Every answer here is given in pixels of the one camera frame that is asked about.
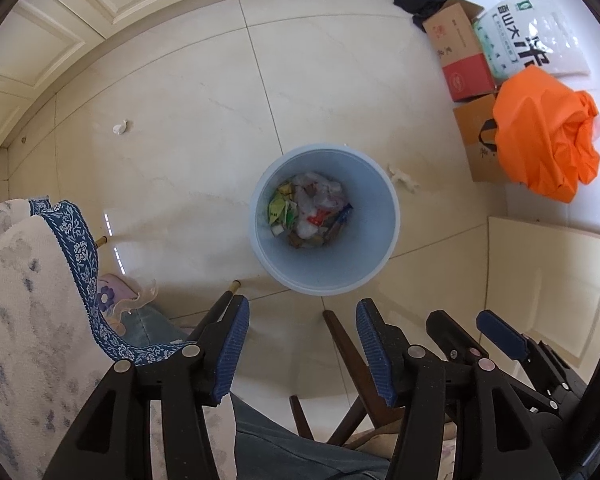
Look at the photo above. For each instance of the light blue plastic bin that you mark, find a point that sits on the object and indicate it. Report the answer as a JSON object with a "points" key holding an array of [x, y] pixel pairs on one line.
{"points": [[370, 260]]}

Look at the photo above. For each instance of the dark wooden chair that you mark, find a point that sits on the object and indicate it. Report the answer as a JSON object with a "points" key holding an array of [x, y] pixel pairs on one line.
{"points": [[345, 350]]}

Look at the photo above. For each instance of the blue white floral tablecloth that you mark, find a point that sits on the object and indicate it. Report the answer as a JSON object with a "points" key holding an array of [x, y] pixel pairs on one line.
{"points": [[30, 335]]}

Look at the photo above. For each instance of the crumpled white tissue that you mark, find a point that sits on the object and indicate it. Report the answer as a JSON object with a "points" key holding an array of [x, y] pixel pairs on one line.
{"points": [[402, 177], [120, 127]]}

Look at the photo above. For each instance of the black cloth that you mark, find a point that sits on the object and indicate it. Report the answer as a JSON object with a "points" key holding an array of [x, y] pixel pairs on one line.
{"points": [[420, 0]]}

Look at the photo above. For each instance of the person's jeans leg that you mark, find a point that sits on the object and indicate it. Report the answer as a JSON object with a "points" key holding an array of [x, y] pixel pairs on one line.
{"points": [[290, 455]]}

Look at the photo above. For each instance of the cream panel door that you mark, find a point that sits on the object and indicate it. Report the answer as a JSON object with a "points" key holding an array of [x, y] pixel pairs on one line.
{"points": [[545, 285]]}

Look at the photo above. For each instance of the pile of wrappers and tissues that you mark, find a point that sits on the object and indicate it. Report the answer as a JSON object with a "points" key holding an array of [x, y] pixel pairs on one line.
{"points": [[305, 210]]}

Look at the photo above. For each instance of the orange plastic bag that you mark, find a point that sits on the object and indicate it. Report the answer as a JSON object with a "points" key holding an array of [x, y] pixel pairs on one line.
{"points": [[540, 130]]}

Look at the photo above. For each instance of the white rice bag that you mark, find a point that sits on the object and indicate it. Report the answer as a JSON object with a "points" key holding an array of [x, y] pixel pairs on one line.
{"points": [[530, 35]]}

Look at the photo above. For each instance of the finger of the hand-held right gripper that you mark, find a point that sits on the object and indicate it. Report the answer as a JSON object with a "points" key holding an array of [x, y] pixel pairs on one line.
{"points": [[500, 330], [450, 335]]}

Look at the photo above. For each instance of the cardboard box with red base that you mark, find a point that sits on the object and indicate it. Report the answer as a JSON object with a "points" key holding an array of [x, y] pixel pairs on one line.
{"points": [[455, 45]]}

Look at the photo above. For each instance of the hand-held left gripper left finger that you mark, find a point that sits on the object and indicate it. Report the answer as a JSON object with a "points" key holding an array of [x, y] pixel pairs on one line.
{"points": [[230, 355]]}

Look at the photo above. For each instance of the brown cardboard box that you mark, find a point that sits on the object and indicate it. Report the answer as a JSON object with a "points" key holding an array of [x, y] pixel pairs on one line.
{"points": [[472, 135]]}

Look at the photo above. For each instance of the blue snack wrapper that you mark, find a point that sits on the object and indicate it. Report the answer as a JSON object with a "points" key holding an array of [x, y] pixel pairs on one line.
{"points": [[344, 214]]}

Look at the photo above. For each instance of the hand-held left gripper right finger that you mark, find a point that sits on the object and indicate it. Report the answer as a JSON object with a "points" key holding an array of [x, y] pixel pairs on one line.
{"points": [[375, 355]]}

